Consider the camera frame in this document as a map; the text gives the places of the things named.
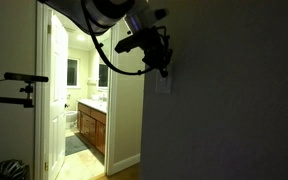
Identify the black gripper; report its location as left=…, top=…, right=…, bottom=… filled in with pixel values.
left=141, top=25, right=174, bottom=79

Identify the white wall light switch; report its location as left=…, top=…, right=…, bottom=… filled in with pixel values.
left=155, top=61, right=173, bottom=95

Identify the white vanity countertop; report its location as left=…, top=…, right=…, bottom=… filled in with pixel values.
left=77, top=98, right=108, bottom=115

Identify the brown wooden vanity cabinet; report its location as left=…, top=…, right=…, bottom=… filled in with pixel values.
left=76, top=101, right=108, bottom=156

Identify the dark bathroom window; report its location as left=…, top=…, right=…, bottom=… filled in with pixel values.
left=66, top=57, right=80, bottom=88

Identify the white baseboard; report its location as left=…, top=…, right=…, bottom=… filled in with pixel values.
left=111, top=152, right=141, bottom=175

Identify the white toilet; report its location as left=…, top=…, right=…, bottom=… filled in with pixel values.
left=65, top=110, right=79, bottom=130

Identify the white bathroom door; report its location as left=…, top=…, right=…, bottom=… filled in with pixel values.
left=48, top=12, right=69, bottom=180

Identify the grey bath mat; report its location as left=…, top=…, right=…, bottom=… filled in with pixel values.
left=64, top=133, right=91, bottom=157

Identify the black shiny bag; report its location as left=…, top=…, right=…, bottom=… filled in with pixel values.
left=0, top=159, right=31, bottom=180

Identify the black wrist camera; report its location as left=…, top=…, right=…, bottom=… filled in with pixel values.
left=114, top=32, right=146, bottom=55

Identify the black bar stereo camera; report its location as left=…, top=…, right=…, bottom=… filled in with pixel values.
left=3, top=71, right=50, bottom=84

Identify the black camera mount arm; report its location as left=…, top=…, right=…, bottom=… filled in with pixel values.
left=0, top=82, right=35, bottom=109

